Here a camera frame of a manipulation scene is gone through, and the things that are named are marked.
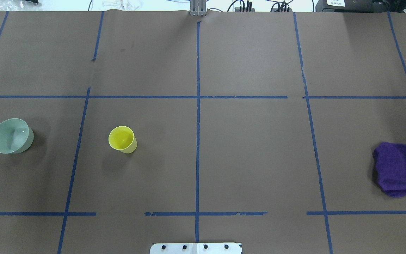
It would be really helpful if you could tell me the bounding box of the white metal mounting plate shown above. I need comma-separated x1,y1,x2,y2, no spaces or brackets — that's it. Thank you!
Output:
149,242,243,254

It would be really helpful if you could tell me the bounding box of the brown paper table cover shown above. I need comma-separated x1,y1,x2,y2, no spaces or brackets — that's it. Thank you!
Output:
0,10,406,254

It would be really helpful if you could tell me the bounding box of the grey metal post bracket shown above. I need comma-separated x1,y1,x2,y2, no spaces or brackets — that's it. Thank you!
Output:
190,0,207,17

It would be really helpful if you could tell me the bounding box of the black device with label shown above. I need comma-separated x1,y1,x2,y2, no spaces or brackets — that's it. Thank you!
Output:
315,0,406,13

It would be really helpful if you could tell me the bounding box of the white crumpled plastic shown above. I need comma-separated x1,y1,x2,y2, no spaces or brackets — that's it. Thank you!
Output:
102,0,143,11

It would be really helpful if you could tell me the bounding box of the black power strip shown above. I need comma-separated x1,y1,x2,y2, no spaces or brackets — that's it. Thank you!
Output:
234,6,255,12

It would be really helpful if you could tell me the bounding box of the pale green bowl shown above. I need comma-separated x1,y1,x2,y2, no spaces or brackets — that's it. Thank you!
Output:
0,118,34,154

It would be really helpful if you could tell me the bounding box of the yellow plastic cup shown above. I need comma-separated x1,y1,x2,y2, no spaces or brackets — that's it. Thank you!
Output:
108,126,137,154

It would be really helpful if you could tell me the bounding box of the purple cloth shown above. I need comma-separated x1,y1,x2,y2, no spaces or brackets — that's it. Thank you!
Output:
373,142,406,198

